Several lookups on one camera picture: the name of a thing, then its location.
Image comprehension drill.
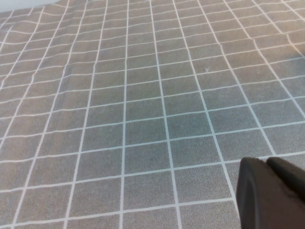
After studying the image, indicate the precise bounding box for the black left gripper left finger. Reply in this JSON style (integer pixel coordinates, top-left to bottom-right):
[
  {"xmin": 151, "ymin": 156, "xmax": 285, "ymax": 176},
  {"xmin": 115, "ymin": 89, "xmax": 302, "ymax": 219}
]
[{"xmin": 235, "ymin": 156, "xmax": 305, "ymax": 229}]

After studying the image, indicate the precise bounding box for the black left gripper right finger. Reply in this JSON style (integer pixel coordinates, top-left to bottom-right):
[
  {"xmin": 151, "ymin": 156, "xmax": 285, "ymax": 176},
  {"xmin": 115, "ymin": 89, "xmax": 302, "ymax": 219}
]
[{"xmin": 265, "ymin": 156, "xmax": 305, "ymax": 199}]

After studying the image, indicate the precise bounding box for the grey white-checked tablecloth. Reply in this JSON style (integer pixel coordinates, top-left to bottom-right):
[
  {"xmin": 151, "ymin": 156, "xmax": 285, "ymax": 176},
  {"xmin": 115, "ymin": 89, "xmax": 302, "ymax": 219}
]
[{"xmin": 0, "ymin": 0, "xmax": 305, "ymax": 229}]

